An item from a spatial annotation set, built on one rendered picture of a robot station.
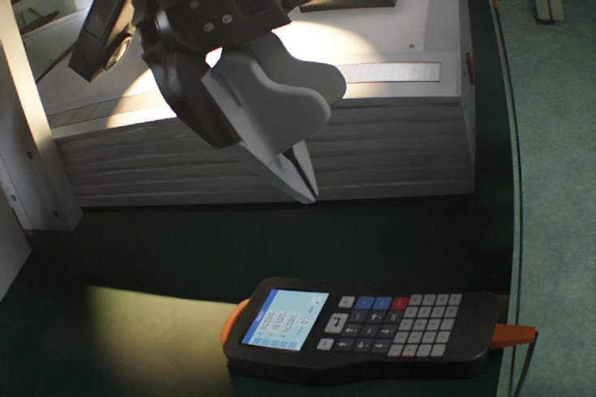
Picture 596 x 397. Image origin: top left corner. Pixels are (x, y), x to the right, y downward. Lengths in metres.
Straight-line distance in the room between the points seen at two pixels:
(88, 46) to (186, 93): 0.09
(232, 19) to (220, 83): 0.04
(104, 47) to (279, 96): 0.11
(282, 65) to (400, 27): 0.31
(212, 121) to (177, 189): 0.30
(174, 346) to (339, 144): 0.21
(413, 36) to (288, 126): 0.31
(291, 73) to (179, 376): 0.24
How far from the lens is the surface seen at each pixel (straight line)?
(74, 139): 0.67
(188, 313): 0.53
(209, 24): 0.31
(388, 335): 0.42
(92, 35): 0.36
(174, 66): 0.31
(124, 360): 0.51
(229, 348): 0.45
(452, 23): 0.66
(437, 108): 0.51
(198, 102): 0.32
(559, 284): 1.52
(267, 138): 0.34
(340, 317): 0.44
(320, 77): 0.35
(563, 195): 1.80
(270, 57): 0.35
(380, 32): 0.65
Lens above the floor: 1.09
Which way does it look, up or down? 33 degrees down
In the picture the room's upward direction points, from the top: 17 degrees counter-clockwise
